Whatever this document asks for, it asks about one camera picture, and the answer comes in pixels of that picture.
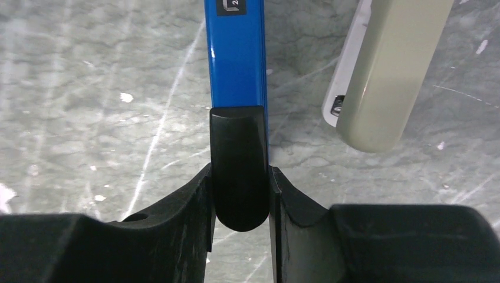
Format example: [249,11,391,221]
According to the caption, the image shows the beige white stapler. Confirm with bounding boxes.
[322,1,453,153]

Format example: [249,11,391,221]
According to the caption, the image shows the blue black stapler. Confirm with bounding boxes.
[205,0,269,232]

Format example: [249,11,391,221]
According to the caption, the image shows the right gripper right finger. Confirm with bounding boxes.
[269,167,499,282]

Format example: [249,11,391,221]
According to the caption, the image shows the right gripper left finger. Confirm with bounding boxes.
[1,166,215,282]

